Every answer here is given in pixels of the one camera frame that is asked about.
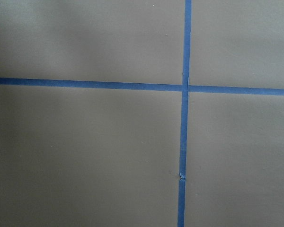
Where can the brown paper table cover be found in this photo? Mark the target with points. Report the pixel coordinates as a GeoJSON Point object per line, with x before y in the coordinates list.
{"type": "Point", "coordinates": [141, 113]}

